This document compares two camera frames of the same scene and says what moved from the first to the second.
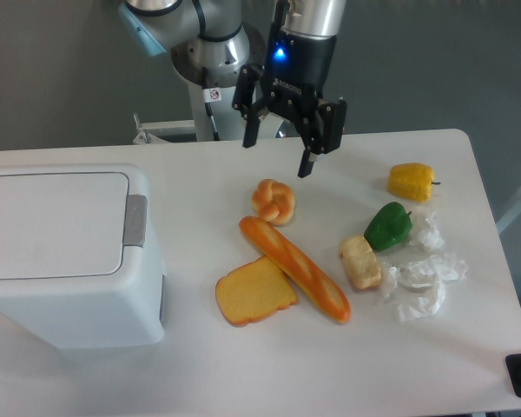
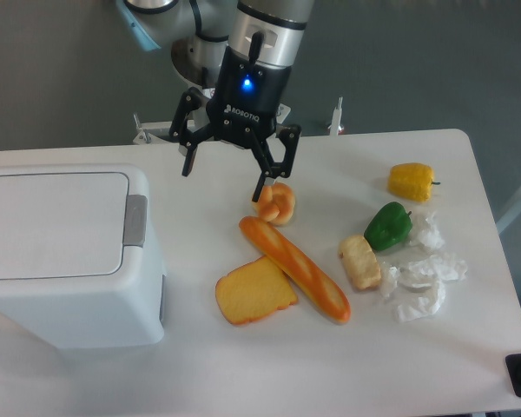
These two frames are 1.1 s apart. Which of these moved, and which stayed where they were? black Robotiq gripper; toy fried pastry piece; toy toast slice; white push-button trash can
Moved: black Robotiq gripper
Stayed: toy fried pastry piece; toy toast slice; white push-button trash can
